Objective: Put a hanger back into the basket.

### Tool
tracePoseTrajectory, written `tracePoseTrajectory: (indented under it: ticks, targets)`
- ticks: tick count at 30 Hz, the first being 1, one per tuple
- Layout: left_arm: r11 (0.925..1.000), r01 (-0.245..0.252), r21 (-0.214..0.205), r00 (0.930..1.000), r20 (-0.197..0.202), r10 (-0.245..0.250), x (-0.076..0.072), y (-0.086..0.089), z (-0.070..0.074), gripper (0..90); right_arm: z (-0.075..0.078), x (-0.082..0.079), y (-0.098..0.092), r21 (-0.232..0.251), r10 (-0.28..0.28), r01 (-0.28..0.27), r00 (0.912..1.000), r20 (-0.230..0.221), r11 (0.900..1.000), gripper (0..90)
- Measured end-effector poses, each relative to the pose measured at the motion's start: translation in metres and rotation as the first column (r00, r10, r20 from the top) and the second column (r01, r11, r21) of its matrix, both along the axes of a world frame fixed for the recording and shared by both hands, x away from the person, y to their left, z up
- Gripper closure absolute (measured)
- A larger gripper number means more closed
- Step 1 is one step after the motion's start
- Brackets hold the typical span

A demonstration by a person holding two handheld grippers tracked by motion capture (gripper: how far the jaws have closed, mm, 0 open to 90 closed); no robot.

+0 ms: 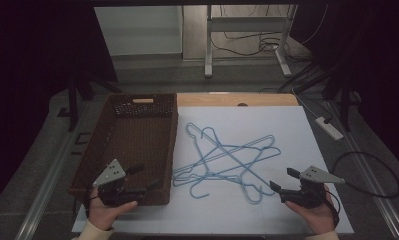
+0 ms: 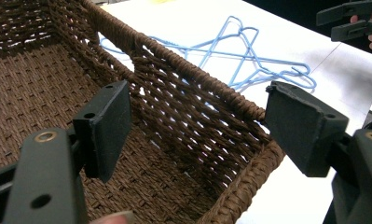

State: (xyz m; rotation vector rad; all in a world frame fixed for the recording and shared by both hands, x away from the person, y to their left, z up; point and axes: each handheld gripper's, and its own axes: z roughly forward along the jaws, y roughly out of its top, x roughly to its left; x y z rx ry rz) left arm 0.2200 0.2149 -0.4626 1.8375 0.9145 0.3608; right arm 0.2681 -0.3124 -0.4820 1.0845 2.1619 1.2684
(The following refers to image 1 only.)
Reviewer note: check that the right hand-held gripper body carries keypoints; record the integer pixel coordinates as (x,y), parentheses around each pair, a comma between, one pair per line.
(315,175)

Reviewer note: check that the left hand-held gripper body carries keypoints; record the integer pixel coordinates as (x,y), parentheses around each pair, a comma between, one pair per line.
(111,174)

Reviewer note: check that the brown woven basket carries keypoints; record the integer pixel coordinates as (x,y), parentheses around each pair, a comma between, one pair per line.
(133,146)

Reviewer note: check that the person's left hand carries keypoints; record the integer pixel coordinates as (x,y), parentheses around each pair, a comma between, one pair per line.
(102,215)

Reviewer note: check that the person's right hand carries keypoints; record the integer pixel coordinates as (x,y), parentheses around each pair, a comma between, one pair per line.
(318,218)

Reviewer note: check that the white power strip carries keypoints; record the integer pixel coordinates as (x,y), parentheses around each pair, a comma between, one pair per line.
(329,129)

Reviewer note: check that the black metal stand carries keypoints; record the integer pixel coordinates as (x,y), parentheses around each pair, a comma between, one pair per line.
(345,110)
(73,100)

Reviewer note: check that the white cabinet panel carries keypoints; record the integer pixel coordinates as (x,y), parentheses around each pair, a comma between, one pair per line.
(137,30)

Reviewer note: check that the white metal desk frame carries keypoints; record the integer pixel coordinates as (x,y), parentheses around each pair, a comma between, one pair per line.
(247,24)

